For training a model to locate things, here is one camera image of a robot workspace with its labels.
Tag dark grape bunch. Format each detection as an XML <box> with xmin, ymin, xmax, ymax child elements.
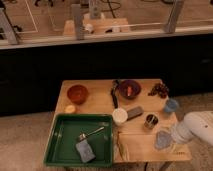
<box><xmin>148</xmin><ymin>83</ymin><xmax>169</xmax><ymax>98</ymax></box>

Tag white cup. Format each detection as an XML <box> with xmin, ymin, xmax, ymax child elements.
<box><xmin>112</xmin><ymin>108</ymin><xmax>128</xmax><ymax>126</ymax></box>

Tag orange carrot toy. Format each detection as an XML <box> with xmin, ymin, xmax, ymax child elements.
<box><xmin>127</xmin><ymin>86</ymin><xmax>132</xmax><ymax>97</ymax></box>

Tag green plastic tray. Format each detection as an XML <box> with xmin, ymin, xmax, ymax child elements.
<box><xmin>44</xmin><ymin>114</ymin><xmax>113</xmax><ymax>167</ymax></box>

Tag grey metal post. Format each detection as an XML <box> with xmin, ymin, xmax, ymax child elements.
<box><xmin>71</xmin><ymin>4</ymin><xmax>84</xmax><ymax>40</ymax></box>
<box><xmin>164</xmin><ymin>0</ymin><xmax>184</xmax><ymax>33</ymax></box>

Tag blue-grey sponge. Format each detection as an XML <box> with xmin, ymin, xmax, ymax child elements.
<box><xmin>76</xmin><ymin>140</ymin><xmax>95</xmax><ymax>163</ymax></box>

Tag light blue towel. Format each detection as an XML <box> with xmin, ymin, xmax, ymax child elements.
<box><xmin>155</xmin><ymin>131</ymin><xmax>172</xmax><ymax>150</ymax></box>

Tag orange-brown bowl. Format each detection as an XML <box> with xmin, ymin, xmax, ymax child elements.
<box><xmin>67</xmin><ymin>85</ymin><xmax>89</xmax><ymax>105</ymax></box>

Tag yellowish utensil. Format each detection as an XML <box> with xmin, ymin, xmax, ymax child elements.
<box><xmin>116</xmin><ymin>133</ymin><xmax>129</xmax><ymax>162</ymax></box>

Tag metal spoon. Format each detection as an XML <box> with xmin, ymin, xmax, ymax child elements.
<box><xmin>78</xmin><ymin>127</ymin><xmax>105</xmax><ymax>141</ymax></box>

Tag light wooden table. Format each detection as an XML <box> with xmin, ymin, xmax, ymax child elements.
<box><xmin>55</xmin><ymin>79</ymin><xmax>191</xmax><ymax>163</ymax></box>

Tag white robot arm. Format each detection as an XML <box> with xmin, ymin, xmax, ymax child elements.
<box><xmin>171</xmin><ymin>111</ymin><xmax>213</xmax><ymax>146</ymax></box>

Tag small yellow round fruit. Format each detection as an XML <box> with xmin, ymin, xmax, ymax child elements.
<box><xmin>64</xmin><ymin>105</ymin><xmax>77</xmax><ymax>114</ymax></box>

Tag blue cup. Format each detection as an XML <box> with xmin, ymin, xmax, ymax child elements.
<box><xmin>163</xmin><ymin>98</ymin><xmax>179</xmax><ymax>113</ymax></box>

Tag grey metal post right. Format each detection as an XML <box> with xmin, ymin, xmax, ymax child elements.
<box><xmin>164</xmin><ymin>0</ymin><xmax>184</xmax><ymax>33</ymax></box>

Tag black brush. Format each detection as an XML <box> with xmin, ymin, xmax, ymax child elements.
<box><xmin>110</xmin><ymin>80</ymin><xmax>119</xmax><ymax>109</ymax></box>

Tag grey metal post left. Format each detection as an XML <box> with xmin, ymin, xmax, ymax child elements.
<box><xmin>71</xmin><ymin>4</ymin><xmax>84</xmax><ymax>40</ymax></box>

